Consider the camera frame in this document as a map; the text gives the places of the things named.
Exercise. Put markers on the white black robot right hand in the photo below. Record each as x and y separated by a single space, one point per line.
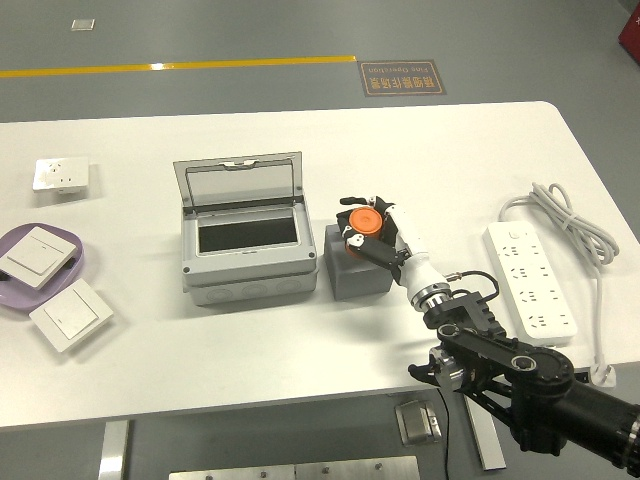
417 265

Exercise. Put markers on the orange cylinder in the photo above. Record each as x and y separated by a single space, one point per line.
364 222

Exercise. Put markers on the grey electrical box with lid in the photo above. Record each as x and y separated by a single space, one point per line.
250 260

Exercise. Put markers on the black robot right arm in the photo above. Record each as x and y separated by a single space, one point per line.
545 370

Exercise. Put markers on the grey cube with round hole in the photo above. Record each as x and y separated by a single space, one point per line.
355 282

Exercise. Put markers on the silver floor socket box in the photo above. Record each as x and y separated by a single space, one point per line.
417 422

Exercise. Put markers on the brown floor sign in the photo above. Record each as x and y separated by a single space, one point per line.
402 77

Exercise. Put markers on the white table leg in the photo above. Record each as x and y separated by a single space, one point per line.
490 445
113 450

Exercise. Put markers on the black table control panel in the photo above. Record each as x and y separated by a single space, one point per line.
582 376

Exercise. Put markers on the red object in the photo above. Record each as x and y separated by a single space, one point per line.
631 27

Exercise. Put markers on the purple tray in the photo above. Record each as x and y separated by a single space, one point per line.
12 300

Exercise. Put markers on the small silver floor plate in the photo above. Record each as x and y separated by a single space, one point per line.
82 24

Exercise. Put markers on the grey metal base plate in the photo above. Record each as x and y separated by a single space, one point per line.
357 469
230 473

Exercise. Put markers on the white wall switch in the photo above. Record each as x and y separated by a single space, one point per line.
70 312
35 255

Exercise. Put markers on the white wall socket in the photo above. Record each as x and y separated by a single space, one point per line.
60 175

